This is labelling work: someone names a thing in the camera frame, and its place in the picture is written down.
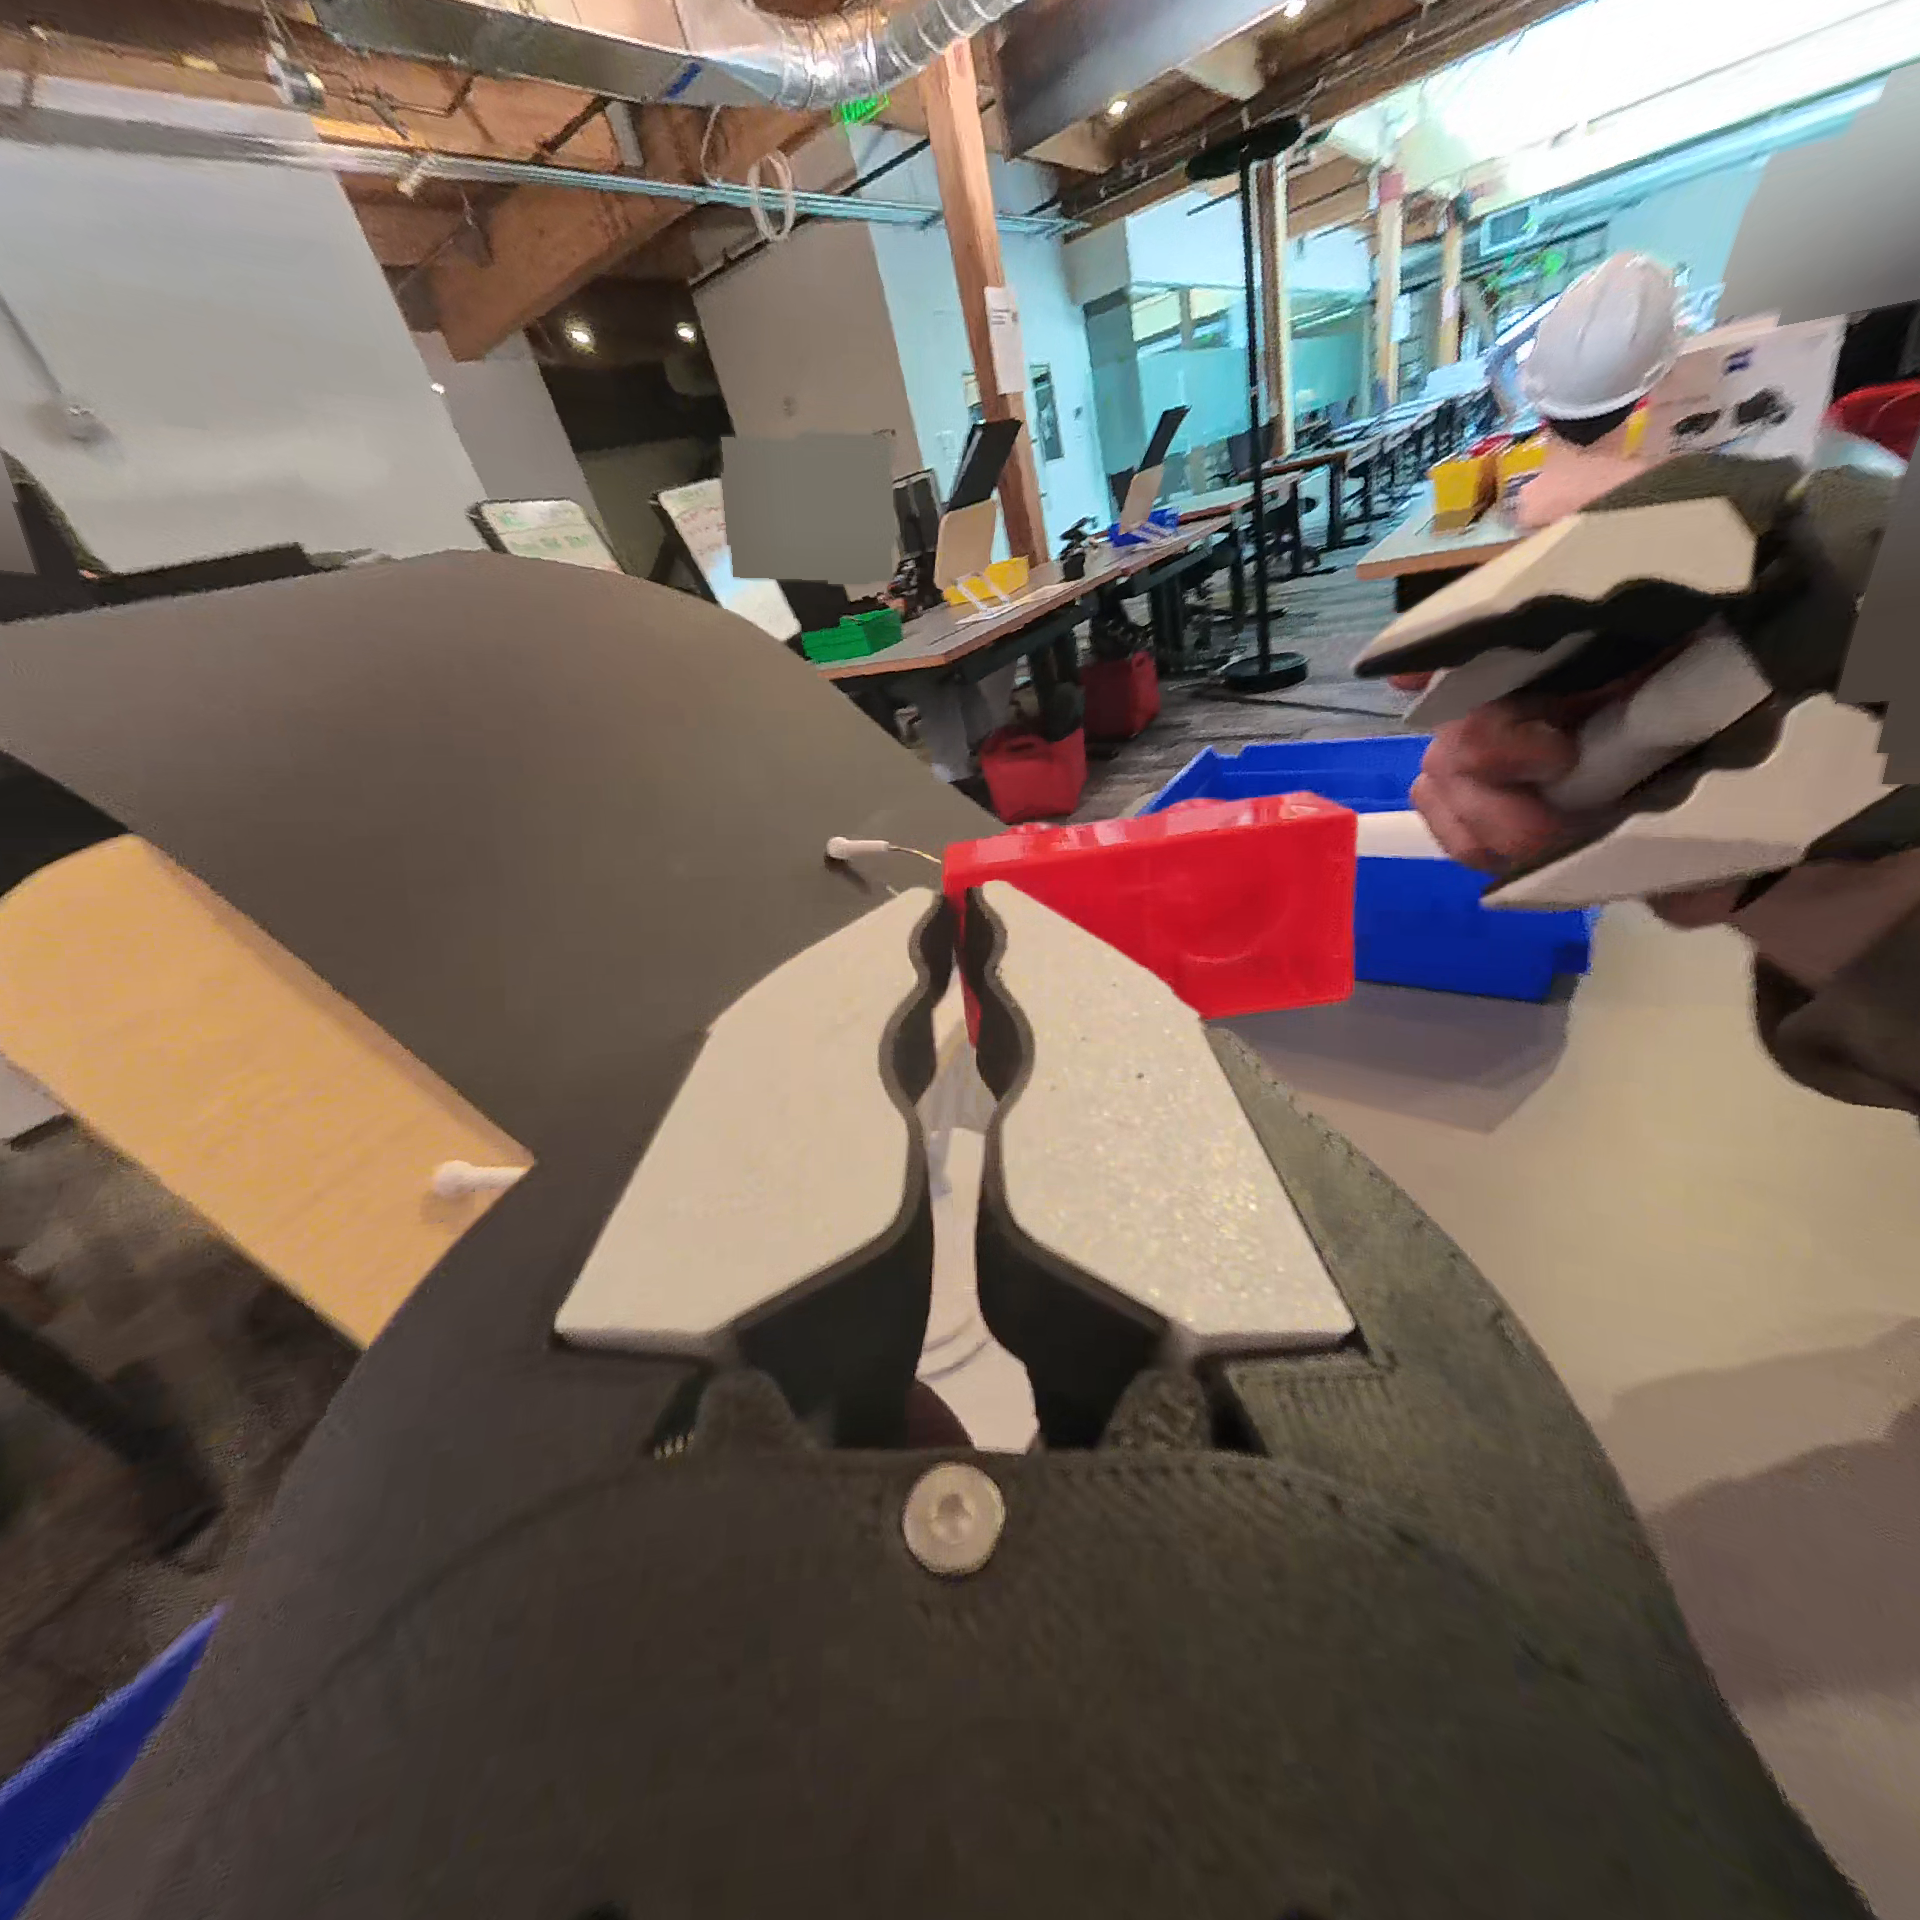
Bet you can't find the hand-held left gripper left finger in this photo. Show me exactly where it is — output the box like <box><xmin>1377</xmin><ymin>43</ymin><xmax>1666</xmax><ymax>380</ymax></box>
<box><xmin>557</xmin><ymin>885</ymin><xmax>951</xmax><ymax>1442</ymax></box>

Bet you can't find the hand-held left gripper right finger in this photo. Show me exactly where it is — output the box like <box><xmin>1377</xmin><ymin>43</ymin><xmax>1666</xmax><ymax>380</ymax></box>
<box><xmin>954</xmin><ymin>880</ymin><xmax>1359</xmax><ymax>1448</ymax></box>

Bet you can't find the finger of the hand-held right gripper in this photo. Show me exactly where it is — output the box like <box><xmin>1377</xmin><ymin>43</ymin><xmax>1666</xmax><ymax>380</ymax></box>
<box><xmin>1350</xmin><ymin>496</ymin><xmax>1778</xmax><ymax>728</ymax></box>
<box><xmin>1480</xmin><ymin>623</ymin><xmax>1899</xmax><ymax>917</ymax></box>

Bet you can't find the red plastic block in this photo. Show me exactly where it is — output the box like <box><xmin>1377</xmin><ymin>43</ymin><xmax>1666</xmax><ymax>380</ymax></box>
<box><xmin>943</xmin><ymin>792</ymin><xmax>1363</xmax><ymax>1026</ymax></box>

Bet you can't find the person's right hand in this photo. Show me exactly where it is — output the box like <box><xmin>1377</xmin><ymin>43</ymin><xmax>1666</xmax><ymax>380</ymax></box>
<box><xmin>1410</xmin><ymin>696</ymin><xmax>1609</xmax><ymax>878</ymax></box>

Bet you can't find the white hard hat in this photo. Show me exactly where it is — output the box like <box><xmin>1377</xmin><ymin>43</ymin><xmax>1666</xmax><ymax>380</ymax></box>
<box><xmin>1522</xmin><ymin>251</ymin><xmax>1687</xmax><ymax>426</ymax></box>

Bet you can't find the blue plastic bin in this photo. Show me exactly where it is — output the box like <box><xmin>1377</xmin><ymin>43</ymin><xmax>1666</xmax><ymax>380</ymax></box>
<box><xmin>1140</xmin><ymin>736</ymin><xmax>1596</xmax><ymax>1004</ymax></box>

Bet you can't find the red bucket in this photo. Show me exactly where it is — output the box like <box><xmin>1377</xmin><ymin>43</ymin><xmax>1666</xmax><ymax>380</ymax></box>
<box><xmin>977</xmin><ymin>720</ymin><xmax>1093</xmax><ymax>823</ymax></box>
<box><xmin>1081</xmin><ymin>642</ymin><xmax>1166</xmax><ymax>750</ymax></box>

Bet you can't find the black backdrop board stand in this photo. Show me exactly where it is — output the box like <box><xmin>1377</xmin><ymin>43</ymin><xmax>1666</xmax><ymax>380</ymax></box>
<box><xmin>0</xmin><ymin>550</ymin><xmax>1009</xmax><ymax>1801</ymax></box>

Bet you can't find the long wooden workbench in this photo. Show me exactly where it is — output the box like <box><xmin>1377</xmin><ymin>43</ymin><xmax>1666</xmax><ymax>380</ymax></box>
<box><xmin>817</xmin><ymin>515</ymin><xmax>1279</xmax><ymax>787</ymax></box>

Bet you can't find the whiteboard easel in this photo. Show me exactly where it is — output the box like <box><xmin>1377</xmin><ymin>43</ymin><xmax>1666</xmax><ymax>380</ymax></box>
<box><xmin>658</xmin><ymin>473</ymin><xmax>807</xmax><ymax>648</ymax></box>
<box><xmin>475</xmin><ymin>496</ymin><xmax>625</xmax><ymax>575</ymax></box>

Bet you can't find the silver ceiling duct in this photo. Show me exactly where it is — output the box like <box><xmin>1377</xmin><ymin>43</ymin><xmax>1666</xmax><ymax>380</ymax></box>
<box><xmin>317</xmin><ymin>0</ymin><xmax>1028</xmax><ymax>109</ymax></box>

